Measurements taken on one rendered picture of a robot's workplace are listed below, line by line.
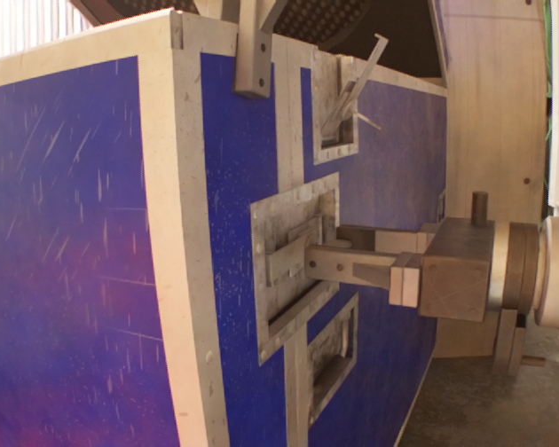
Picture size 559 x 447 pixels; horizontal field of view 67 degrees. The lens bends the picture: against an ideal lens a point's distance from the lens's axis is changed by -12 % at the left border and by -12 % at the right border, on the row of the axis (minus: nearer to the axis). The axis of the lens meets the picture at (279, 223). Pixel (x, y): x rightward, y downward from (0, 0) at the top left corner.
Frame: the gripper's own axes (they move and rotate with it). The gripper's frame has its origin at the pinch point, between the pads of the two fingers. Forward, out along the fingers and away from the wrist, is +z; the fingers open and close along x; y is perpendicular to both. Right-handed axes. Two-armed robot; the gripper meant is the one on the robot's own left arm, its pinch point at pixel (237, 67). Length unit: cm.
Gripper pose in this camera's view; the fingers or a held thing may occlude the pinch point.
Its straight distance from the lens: 32.2
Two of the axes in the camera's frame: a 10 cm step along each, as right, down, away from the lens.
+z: -0.4, 10.0, 0.8
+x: -8.9, -0.8, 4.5
